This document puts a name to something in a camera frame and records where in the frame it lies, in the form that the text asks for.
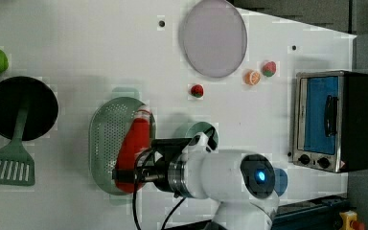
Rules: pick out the black round pan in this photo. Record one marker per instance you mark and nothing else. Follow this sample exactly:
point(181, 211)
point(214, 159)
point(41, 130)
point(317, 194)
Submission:
point(43, 107)

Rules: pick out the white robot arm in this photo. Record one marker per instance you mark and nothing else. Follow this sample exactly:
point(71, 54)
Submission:
point(241, 183)

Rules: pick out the red ketchup bottle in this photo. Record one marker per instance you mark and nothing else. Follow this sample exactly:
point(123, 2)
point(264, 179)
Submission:
point(137, 139)

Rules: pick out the orange half slice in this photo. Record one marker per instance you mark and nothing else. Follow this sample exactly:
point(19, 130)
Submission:
point(252, 77)

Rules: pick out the green slotted spatula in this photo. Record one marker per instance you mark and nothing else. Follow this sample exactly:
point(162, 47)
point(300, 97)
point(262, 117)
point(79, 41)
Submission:
point(17, 167)

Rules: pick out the large toy strawberry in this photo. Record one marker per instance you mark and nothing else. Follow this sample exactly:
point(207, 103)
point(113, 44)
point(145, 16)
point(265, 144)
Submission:
point(269, 69)

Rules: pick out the large lilac round plate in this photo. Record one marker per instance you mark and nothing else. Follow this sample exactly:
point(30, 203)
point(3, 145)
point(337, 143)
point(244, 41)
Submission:
point(214, 38)

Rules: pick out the blue bowl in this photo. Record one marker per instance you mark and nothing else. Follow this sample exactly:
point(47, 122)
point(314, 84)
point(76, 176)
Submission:
point(281, 181)

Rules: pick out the green oval strainer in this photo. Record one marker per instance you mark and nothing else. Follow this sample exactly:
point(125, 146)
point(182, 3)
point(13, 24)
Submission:
point(108, 128)

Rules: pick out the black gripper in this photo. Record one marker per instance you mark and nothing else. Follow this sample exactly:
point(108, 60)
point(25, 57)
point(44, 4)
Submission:
point(169, 149)

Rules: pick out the small red strawberry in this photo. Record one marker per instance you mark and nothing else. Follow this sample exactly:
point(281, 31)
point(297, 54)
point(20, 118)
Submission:
point(197, 91)

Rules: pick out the green metal cup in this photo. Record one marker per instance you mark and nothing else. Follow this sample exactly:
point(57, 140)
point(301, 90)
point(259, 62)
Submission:
point(209, 130)

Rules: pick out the black toaster oven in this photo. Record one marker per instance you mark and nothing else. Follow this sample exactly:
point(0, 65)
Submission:
point(331, 121)

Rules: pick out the blue storage bin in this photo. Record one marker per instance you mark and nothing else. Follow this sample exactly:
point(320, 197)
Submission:
point(316, 214)

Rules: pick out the yellow emergency stop box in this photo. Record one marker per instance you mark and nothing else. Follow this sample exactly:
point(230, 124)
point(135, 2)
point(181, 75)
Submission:
point(350, 221)

